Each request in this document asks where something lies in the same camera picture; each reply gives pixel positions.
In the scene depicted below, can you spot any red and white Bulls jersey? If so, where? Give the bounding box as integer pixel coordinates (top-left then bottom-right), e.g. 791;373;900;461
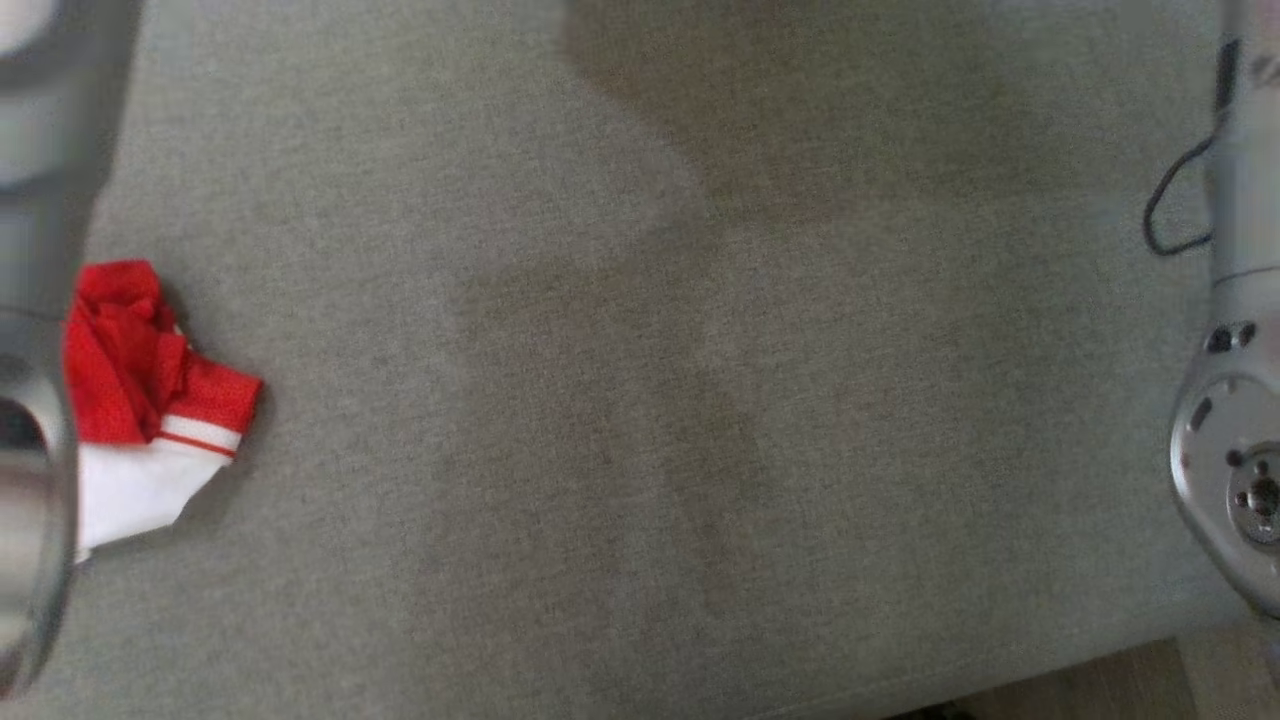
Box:
62;260;265;563

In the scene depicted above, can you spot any grey sofa seat cushion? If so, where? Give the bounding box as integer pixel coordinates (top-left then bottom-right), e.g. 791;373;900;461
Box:
0;0;1280;720

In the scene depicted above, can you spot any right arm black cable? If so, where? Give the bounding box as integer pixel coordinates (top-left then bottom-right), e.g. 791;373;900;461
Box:
1143;40;1241;257

